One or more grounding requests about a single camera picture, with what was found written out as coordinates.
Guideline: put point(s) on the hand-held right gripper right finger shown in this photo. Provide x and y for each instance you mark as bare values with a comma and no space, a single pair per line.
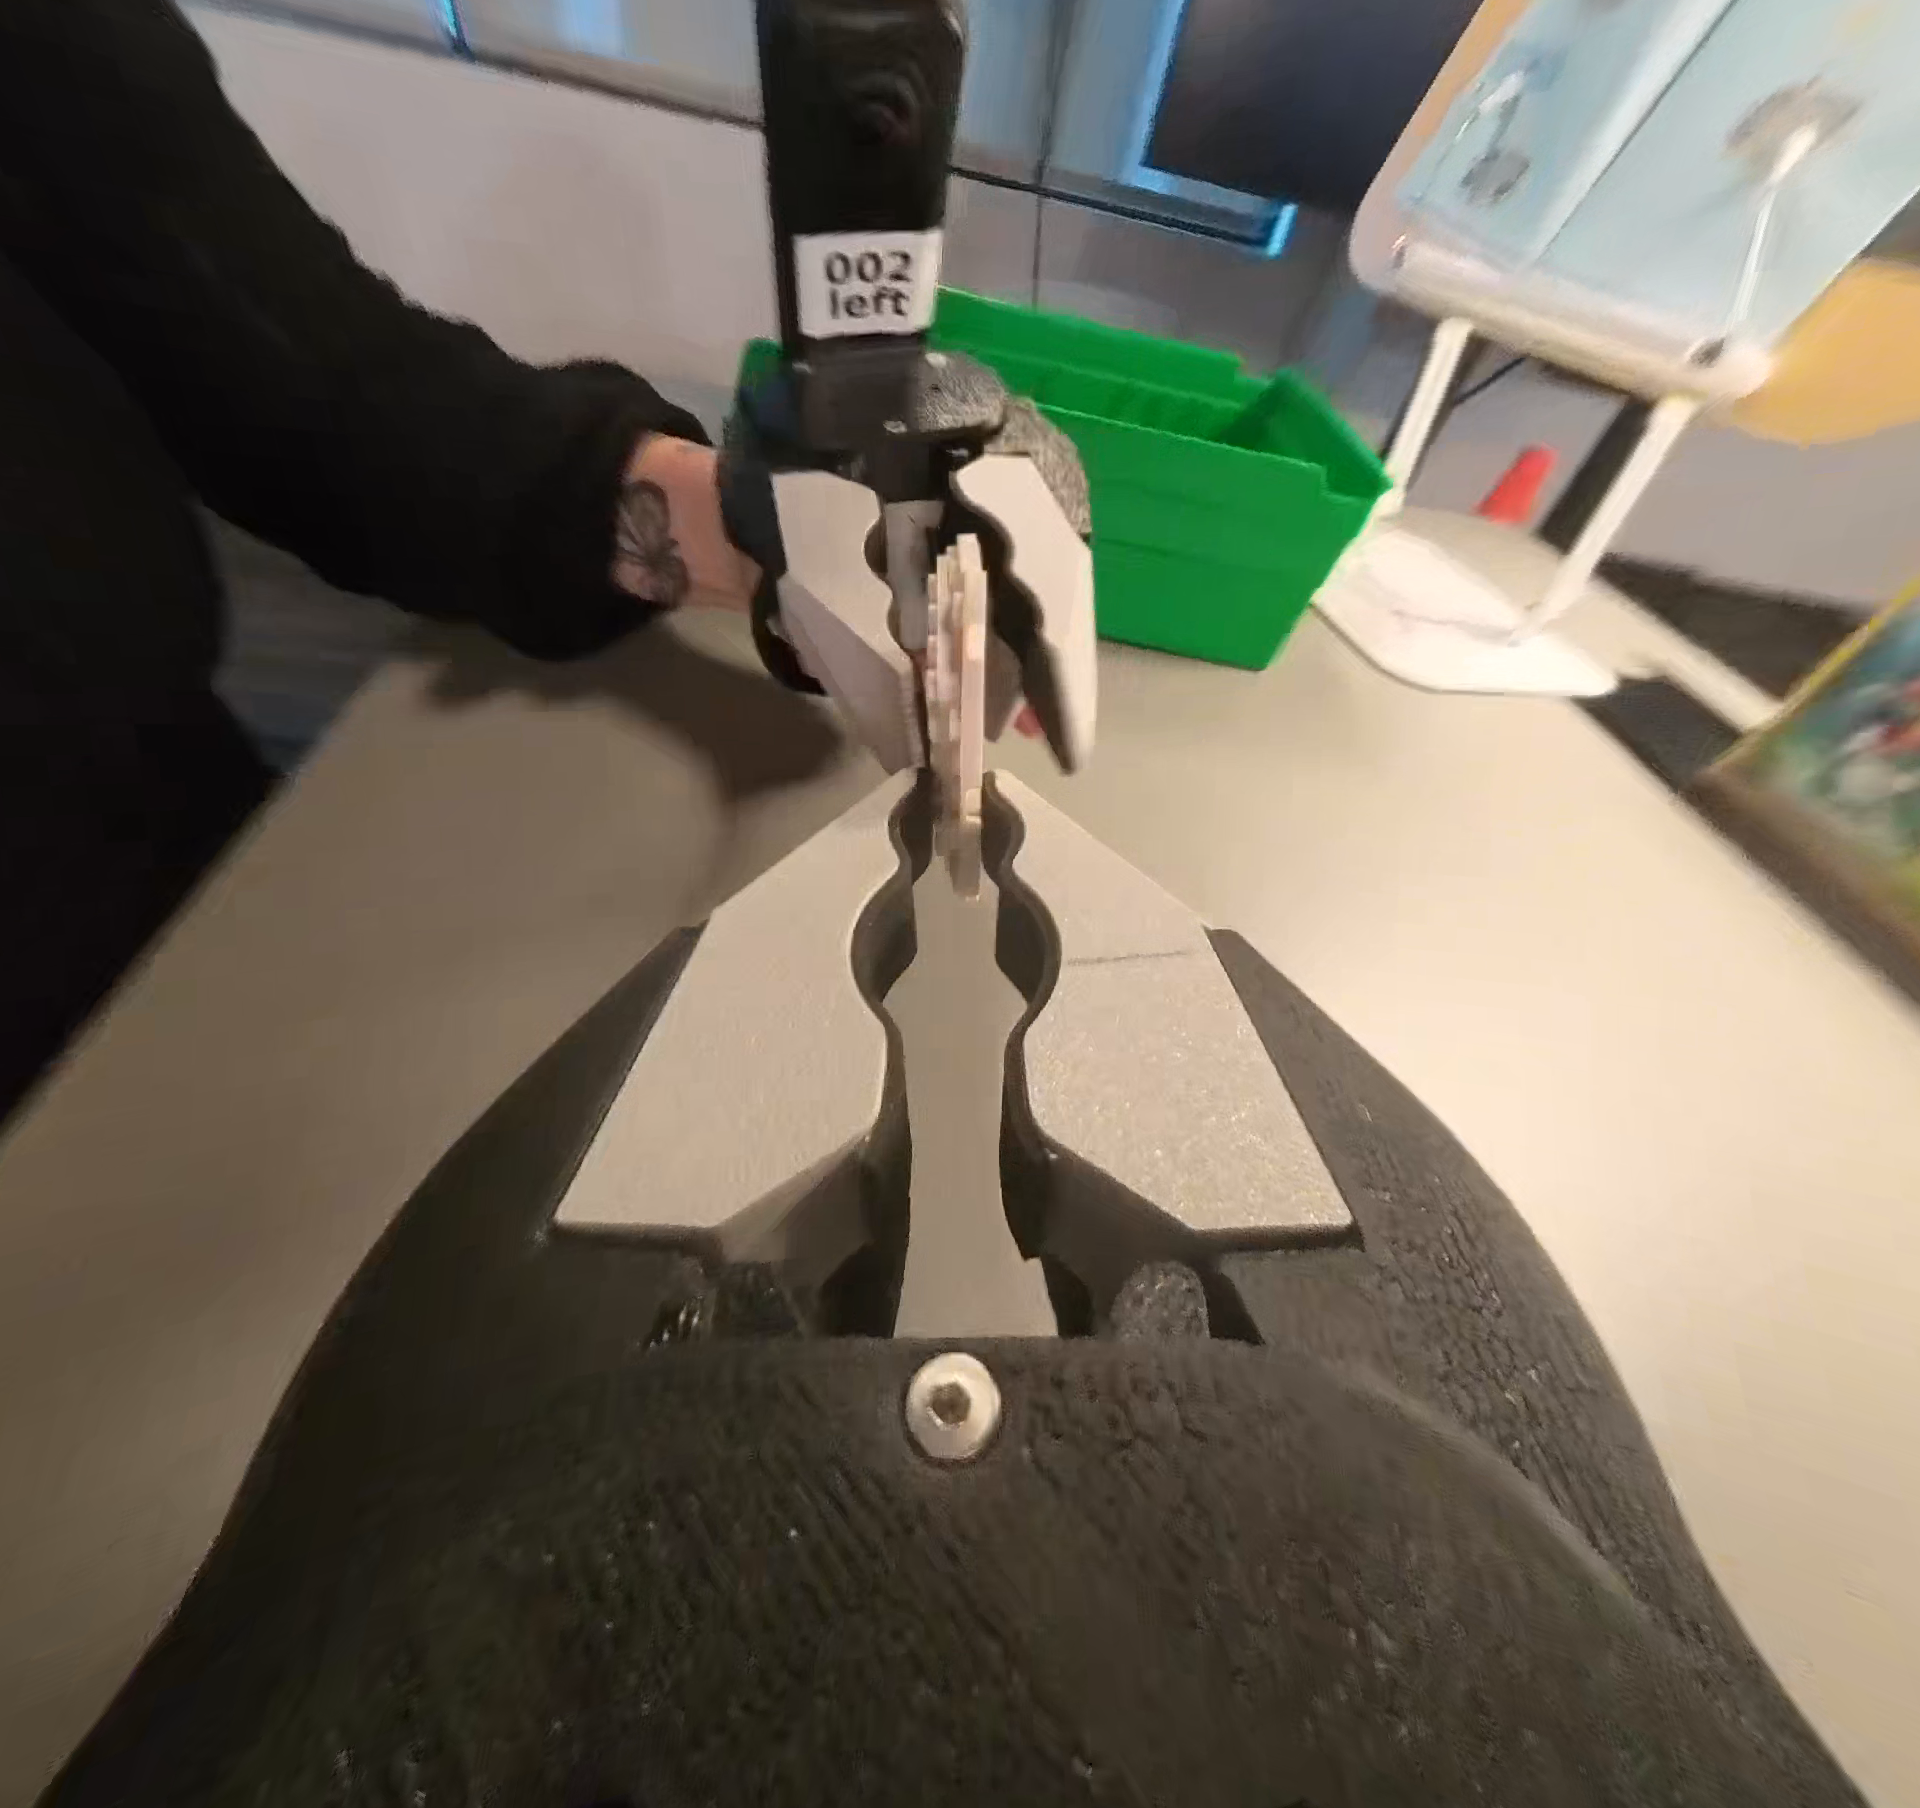
1185,1088

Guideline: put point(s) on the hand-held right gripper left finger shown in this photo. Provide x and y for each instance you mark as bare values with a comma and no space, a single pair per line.
720,1073

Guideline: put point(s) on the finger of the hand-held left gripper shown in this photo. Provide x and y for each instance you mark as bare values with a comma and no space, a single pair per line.
1058,593
849,653

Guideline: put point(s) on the white toy brick plate assembly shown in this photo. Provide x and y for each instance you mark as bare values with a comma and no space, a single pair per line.
953,698

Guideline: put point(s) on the green plastic bin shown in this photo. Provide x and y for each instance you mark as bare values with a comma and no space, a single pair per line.
1201,532

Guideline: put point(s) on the yellow toy set box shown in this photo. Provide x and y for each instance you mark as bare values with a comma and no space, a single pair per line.
1844,758

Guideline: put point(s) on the person's left hand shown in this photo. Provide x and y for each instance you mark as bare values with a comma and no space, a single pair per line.
683,527

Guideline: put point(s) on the dark monitor screen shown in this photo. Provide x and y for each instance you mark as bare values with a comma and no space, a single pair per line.
1321,39

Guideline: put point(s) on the open light blue instruction booklet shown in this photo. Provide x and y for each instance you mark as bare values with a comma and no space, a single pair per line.
1651,112

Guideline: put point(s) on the wooden book stand white frame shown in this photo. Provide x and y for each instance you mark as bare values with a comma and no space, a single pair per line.
1454,631

